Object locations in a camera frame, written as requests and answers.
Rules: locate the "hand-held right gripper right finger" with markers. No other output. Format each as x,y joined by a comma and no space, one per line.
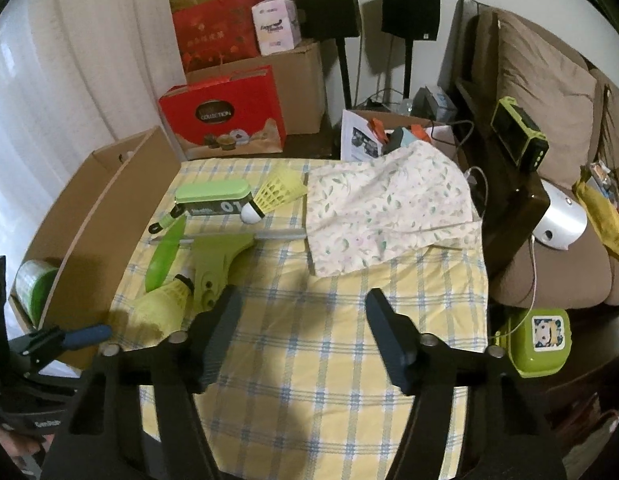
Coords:
389,342

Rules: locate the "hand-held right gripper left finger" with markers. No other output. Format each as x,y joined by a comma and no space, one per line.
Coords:
223,332

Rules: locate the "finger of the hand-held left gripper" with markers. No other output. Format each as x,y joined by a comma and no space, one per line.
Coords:
84,336

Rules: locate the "white floral cloth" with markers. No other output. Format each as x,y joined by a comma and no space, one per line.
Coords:
389,210

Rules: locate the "green tin box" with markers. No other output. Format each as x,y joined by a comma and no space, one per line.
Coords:
214,192

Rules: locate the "yellow shuttlecock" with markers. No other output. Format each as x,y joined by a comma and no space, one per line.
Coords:
279,190
162,305

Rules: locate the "green transparent roll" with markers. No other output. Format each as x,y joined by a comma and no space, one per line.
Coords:
34,290

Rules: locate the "yellow checked tablecloth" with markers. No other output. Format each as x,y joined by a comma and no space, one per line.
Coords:
314,360

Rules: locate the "green plastic paddle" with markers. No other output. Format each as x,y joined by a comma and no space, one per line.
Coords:
164,260

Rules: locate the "grey rod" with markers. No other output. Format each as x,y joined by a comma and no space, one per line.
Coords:
282,235

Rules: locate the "small green black tool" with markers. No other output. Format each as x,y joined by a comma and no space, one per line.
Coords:
164,221

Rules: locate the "green cartoon lunch box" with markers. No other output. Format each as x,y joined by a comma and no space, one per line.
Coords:
534,350

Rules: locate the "brown sofa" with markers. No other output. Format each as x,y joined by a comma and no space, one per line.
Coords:
554,280

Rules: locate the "dark brown wooden cabinet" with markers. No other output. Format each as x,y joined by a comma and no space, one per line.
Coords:
519,210

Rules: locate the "light blue item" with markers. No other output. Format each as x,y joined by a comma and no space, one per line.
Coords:
404,137

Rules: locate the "printed paper sheet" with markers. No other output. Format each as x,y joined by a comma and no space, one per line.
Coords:
357,135

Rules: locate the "white round device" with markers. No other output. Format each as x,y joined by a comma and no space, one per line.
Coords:
559,215

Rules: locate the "orange item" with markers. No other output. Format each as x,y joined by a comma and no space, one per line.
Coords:
377,127

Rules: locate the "small cardboard box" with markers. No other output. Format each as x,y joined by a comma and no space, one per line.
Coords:
439,132

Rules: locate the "red pastry gift box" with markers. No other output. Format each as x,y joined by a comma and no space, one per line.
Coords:
214,115

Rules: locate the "grey blue box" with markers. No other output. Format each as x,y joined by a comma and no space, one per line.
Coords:
434,102

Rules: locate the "yellow bag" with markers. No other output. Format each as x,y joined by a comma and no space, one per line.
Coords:
607,220

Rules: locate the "large brown cardboard box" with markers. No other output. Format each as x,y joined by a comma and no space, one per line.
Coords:
299,85

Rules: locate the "white curtain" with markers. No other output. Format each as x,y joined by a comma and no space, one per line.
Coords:
64,60

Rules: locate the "tan cushion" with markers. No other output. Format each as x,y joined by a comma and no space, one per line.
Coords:
549,95
617,120

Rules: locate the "white tissue box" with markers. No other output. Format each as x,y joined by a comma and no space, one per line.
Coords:
277,25

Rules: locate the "black speaker on stand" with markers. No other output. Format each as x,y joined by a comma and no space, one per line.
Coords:
329,2
409,7

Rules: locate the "green black camera device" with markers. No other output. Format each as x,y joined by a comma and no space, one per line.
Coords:
514,127

